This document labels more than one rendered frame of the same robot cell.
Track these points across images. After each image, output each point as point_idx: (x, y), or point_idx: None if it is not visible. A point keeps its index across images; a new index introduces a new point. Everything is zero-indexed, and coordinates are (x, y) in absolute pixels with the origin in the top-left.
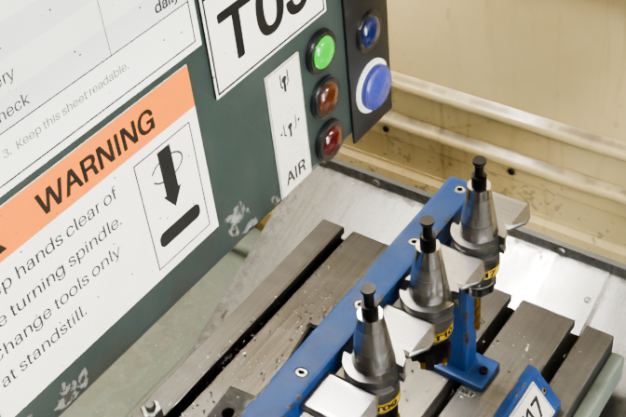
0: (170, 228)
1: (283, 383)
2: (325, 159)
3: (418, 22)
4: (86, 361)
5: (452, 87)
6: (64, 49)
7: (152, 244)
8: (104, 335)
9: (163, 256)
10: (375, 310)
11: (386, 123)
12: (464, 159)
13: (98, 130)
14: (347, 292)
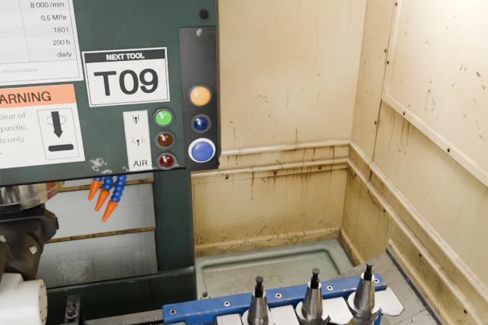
0: (54, 146)
1: (216, 302)
2: (160, 167)
3: (447, 205)
4: (0, 173)
5: (452, 247)
6: (6, 49)
7: (43, 146)
8: (11, 169)
9: (49, 155)
10: (259, 291)
11: (418, 251)
12: (446, 291)
13: (19, 87)
14: (279, 288)
